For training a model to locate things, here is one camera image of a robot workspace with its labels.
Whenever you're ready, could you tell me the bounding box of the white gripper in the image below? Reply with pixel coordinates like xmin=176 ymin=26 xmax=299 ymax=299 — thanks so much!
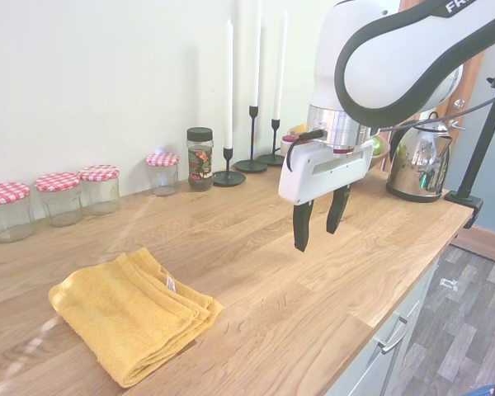
xmin=277 ymin=139 xmax=375 ymax=252

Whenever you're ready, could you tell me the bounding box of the yellow towel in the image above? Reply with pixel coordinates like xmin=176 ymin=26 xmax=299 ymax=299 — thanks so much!
xmin=48 ymin=247 xmax=225 ymax=389

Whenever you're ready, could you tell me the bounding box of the wooden fruit bowl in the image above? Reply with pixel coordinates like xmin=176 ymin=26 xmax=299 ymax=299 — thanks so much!
xmin=280 ymin=130 xmax=393 ymax=171

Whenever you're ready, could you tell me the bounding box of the tall black candle holder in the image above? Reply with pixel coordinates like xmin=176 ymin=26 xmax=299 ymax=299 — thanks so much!
xmin=233 ymin=105 xmax=269 ymax=173

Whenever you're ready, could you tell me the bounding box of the short black candle holder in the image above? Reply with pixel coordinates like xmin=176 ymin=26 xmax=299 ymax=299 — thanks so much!
xmin=212 ymin=146 xmax=247 ymax=187

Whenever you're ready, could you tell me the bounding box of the stainless steel kettle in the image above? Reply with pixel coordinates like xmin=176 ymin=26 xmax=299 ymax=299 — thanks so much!
xmin=385 ymin=111 xmax=455 ymax=203

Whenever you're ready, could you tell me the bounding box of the coffee jar black lid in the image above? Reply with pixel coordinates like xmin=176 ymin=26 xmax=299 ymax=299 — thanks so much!
xmin=186 ymin=127 xmax=215 ymax=191

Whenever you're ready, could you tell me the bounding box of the white taper candle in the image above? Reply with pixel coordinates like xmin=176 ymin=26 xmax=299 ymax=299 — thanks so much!
xmin=273 ymin=7 xmax=289 ymax=120
xmin=250 ymin=0 xmax=262 ymax=107
xmin=224 ymin=18 xmax=235 ymax=149

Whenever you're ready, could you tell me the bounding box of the glass jar red checkered lid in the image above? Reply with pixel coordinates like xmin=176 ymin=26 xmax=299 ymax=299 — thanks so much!
xmin=145 ymin=152 xmax=181 ymax=196
xmin=34 ymin=172 xmax=83 ymax=228
xmin=0 ymin=182 xmax=36 ymax=243
xmin=78 ymin=164 xmax=122 ymax=216

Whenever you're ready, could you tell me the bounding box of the white kitchen cabinet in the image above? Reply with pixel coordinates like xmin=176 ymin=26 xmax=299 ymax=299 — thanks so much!
xmin=325 ymin=247 xmax=442 ymax=396

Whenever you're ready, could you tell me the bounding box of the wooden door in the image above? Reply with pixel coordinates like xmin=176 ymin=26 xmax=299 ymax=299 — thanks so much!
xmin=398 ymin=0 xmax=486 ymax=145

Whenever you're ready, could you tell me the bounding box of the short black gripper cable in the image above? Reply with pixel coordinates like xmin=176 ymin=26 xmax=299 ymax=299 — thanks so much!
xmin=285 ymin=129 xmax=327 ymax=171

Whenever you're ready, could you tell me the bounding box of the metal drawer handle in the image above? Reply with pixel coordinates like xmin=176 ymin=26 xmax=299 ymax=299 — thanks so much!
xmin=377 ymin=315 xmax=409 ymax=354

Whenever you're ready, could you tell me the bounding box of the black clamped camera stand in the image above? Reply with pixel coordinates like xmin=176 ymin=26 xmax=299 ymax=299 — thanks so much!
xmin=444 ymin=59 xmax=495 ymax=230

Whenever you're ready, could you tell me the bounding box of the long grey camera cable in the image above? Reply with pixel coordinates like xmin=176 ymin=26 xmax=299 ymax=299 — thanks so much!
xmin=375 ymin=89 xmax=495 ymax=133

